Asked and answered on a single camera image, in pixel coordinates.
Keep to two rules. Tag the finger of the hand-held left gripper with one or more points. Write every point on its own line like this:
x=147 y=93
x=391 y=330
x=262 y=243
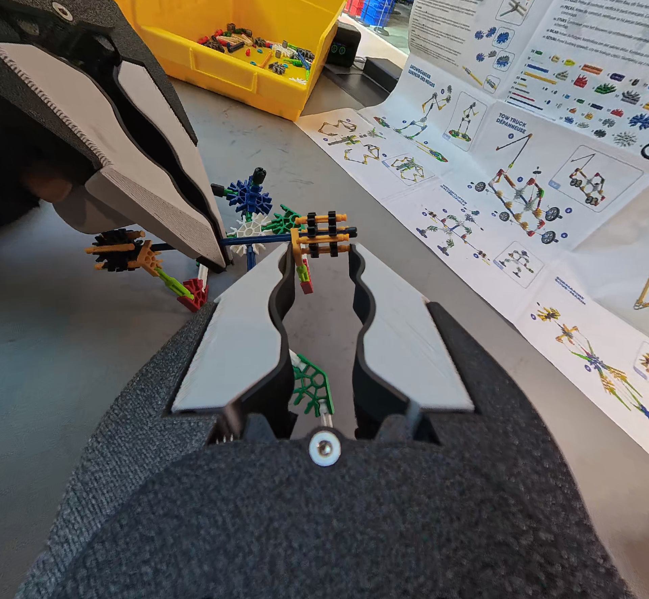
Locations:
x=167 y=122
x=142 y=193

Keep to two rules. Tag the black device with green display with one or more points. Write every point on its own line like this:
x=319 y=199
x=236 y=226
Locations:
x=345 y=46

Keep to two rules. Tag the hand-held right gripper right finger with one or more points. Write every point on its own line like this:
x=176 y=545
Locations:
x=416 y=355

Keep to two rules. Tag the thin blue toy rod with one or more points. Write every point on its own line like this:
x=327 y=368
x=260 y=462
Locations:
x=253 y=240

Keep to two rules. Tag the pile of loose toy parts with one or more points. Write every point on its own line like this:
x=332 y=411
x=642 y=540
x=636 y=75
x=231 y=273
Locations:
x=253 y=49

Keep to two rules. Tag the white instruction sheet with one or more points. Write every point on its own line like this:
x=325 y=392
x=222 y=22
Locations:
x=507 y=254

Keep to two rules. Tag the small orange toy connector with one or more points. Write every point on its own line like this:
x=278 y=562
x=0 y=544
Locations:
x=295 y=241
x=147 y=257

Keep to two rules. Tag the small black box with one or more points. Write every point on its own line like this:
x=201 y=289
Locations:
x=383 y=74

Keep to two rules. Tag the multicoloured construction toy model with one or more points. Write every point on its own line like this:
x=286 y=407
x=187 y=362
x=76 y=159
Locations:
x=248 y=196

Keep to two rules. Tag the lime green toy rod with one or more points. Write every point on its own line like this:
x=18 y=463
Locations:
x=302 y=270
x=172 y=284

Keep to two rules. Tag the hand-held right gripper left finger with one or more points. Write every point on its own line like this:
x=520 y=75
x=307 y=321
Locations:
x=233 y=355

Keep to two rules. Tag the black orange toy wheel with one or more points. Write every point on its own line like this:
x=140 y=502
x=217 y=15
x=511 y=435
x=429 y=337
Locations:
x=324 y=246
x=114 y=249

